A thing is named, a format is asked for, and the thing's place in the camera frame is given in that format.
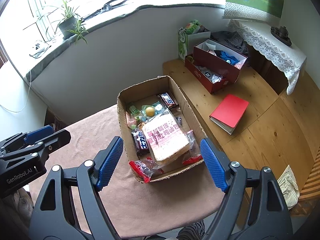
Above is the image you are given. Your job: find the small black teapot set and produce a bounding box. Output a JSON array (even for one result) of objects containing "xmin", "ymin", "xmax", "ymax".
[{"xmin": 270, "ymin": 26, "xmax": 292, "ymax": 47}]

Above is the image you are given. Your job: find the red orange jelly cup snack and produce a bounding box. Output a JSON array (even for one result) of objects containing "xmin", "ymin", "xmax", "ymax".
[{"xmin": 136, "ymin": 122, "xmax": 145, "ymax": 131}]

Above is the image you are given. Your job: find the Snickers bar chinese label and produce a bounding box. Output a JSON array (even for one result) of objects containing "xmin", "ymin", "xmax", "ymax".
[{"xmin": 131, "ymin": 129, "xmax": 150, "ymax": 157}]

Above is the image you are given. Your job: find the pink candy wrapper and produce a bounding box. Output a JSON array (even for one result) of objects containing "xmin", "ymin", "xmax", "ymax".
[{"xmin": 126, "ymin": 112, "xmax": 137, "ymax": 130}]

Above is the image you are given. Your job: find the green jelly cup snack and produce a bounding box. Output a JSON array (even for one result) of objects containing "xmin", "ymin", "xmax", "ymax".
[{"xmin": 141, "ymin": 101, "xmax": 166, "ymax": 120}]

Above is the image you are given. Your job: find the white lace cloth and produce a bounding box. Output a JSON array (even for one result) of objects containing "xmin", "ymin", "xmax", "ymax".
[{"xmin": 228, "ymin": 20, "xmax": 306, "ymax": 95}]

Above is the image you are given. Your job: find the small spider plant offshoot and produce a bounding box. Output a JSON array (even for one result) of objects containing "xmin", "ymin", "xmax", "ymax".
[{"xmin": 67, "ymin": 19, "xmax": 88, "ymax": 44}]

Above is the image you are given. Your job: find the dark red shoe box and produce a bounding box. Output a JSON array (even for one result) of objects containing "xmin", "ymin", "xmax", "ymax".
[{"xmin": 193, "ymin": 39, "xmax": 248, "ymax": 83}]

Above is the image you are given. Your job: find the dark red box lid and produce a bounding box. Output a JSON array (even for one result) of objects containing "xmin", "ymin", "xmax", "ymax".
[{"xmin": 184, "ymin": 54, "xmax": 229, "ymax": 94}]

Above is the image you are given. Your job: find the brown cardboard box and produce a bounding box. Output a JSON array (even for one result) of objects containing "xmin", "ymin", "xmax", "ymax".
[{"xmin": 117, "ymin": 76, "xmax": 206, "ymax": 183}]

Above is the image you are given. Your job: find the Snickers bar english label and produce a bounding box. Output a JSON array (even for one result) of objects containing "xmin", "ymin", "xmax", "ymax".
[{"xmin": 157, "ymin": 92, "xmax": 179, "ymax": 109}]

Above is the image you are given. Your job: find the cream fabric pouch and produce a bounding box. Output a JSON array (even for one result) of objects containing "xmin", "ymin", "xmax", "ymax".
[{"xmin": 277, "ymin": 165, "xmax": 300, "ymax": 210}]

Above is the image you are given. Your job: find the potted spider plant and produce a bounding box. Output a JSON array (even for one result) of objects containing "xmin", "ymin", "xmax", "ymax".
[{"xmin": 37, "ymin": 0, "xmax": 81, "ymax": 40}]

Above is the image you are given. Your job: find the wooden bench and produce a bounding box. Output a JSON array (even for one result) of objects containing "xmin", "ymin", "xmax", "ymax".
[{"xmin": 162, "ymin": 58, "xmax": 320, "ymax": 230}]

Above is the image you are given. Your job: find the red dates packet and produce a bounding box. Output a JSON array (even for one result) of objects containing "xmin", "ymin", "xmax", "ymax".
[
  {"xmin": 129, "ymin": 157, "xmax": 164, "ymax": 183},
  {"xmin": 182, "ymin": 129, "xmax": 202, "ymax": 166}
]

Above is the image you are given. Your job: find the black patterned candy wrapper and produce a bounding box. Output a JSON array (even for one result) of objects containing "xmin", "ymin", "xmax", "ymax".
[{"xmin": 176, "ymin": 116, "xmax": 182, "ymax": 126}]

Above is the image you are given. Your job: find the white hanging cable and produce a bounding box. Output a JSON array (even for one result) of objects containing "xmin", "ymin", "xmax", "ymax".
[{"xmin": 0, "ymin": 69, "xmax": 33, "ymax": 113}]

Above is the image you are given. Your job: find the bagged sliced bread loaf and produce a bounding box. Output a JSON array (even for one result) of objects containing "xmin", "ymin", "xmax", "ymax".
[{"xmin": 142, "ymin": 110, "xmax": 190, "ymax": 167}]

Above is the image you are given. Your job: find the red notebook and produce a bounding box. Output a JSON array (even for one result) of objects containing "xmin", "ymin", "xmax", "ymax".
[{"xmin": 209, "ymin": 94, "xmax": 249, "ymax": 135}]

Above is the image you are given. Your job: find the green white paper bag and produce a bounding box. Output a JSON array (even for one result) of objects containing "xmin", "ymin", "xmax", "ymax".
[{"xmin": 178, "ymin": 20, "xmax": 211, "ymax": 61}]

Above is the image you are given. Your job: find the small green mint wrapper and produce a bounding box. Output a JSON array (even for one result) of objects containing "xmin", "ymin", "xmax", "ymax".
[{"xmin": 129, "ymin": 103, "xmax": 140, "ymax": 116}]

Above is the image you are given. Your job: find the coiled black cable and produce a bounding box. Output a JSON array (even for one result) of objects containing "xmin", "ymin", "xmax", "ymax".
[{"xmin": 82, "ymin": 0, "xmax": 129, "ymax": 22}]

